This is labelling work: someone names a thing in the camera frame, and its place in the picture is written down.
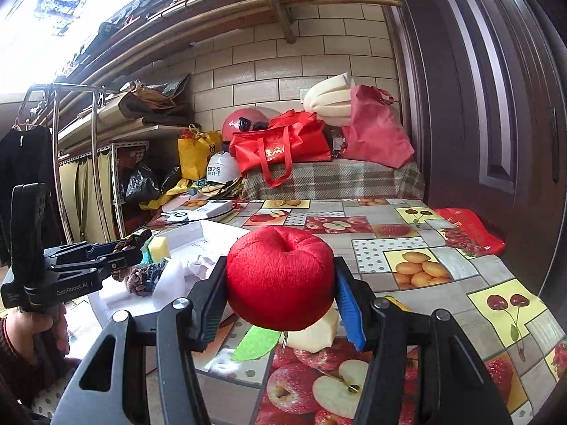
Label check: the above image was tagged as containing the yellow black strap pile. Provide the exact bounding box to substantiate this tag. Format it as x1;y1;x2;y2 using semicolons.
195;179;244;198

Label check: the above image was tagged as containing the yellow curtain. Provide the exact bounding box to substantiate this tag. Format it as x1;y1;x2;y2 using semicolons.
57;151;120;244

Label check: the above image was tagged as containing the black hanging garment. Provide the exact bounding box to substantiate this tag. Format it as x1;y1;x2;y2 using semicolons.
0;124;63;266

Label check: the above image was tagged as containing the white helmet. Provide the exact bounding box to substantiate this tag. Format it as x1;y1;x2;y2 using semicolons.
205;151;242;183

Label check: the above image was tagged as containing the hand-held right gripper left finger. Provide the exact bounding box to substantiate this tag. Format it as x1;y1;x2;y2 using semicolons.
52;254;229;425

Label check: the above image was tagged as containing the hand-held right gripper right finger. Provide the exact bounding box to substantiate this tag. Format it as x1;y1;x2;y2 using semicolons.
333;256;515;425

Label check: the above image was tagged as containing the cream foam pillow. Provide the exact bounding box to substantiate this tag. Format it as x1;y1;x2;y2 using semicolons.
302;72;355;127

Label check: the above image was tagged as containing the chrome metal rack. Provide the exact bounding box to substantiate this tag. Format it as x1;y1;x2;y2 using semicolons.
15;82;151;244

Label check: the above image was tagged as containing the white flat device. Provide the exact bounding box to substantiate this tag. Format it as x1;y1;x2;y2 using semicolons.
160;199;234;223

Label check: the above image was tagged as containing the teal scrunchie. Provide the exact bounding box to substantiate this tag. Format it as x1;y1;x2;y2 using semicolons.
144;260;169;282

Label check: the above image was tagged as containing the dark red fabric bag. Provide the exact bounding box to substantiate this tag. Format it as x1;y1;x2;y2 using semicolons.
340;84;416;169

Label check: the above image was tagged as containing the white cardboard box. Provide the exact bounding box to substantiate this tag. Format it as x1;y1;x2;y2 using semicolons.
89;220;253;319

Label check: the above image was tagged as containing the white fibre pad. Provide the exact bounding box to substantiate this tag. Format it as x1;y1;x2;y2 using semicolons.
153;259;192;308

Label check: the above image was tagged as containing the plaid blanket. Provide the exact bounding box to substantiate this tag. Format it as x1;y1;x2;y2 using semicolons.
241;159;426;201

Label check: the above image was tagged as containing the yellow shopping bag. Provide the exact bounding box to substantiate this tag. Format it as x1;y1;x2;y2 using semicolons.
177;126;222;181

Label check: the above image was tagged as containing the red helmet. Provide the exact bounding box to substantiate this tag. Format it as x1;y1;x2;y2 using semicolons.
220;107;271;145

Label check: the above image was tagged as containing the green felt leaf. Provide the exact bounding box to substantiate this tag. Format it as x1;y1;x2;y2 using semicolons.
230;325;282;362

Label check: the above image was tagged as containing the yellow sponge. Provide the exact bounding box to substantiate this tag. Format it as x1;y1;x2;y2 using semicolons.
147;236;172;261

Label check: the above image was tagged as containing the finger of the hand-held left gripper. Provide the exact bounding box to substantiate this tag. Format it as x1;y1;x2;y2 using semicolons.
48;249;143;291
44;241;119;263

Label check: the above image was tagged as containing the brown bag on shelf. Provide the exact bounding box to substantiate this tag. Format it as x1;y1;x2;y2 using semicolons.
117;73;192;127

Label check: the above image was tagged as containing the dark brown door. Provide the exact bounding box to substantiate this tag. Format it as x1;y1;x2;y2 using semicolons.
367;0;567;297

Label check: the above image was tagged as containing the red tote bag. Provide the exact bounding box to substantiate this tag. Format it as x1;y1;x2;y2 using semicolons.
229;110;333;187

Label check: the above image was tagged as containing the pale plush apple slice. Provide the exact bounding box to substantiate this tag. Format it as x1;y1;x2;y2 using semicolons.
288;305;339;355

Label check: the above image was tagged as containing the black plastic bag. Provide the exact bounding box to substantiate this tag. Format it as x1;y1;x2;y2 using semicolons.
122;161;160;206

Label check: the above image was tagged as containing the fruit print tablecloth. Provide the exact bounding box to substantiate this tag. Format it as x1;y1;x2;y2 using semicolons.
146;197;567;425

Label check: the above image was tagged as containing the red plush apple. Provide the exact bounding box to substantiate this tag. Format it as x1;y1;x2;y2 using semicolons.
226;226;336;332

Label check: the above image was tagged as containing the yellow plastic cloth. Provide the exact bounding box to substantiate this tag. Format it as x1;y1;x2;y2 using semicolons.
139;177;196;211

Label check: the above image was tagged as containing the metal pole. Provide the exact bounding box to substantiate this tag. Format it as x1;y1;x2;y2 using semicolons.
265;0;297;45

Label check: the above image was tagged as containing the person's left hand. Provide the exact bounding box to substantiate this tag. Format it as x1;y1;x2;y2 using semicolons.
2;303;72;364

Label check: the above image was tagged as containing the red plastic bag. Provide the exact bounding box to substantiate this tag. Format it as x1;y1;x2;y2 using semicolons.
432;207;506;257

